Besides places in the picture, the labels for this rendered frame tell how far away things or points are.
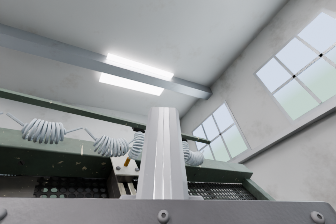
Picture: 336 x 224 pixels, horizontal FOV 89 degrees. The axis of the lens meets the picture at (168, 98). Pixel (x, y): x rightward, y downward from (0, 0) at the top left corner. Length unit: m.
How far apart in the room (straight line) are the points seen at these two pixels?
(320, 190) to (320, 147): 0.46
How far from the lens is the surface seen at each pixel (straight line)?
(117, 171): 0.67
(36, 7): 2.89
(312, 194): 2.76
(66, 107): 0.62
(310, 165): 2.72
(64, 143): 0.74
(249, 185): 1.45
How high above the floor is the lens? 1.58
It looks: 41 degrees up
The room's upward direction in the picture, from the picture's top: 13 degrees counter-clockwise
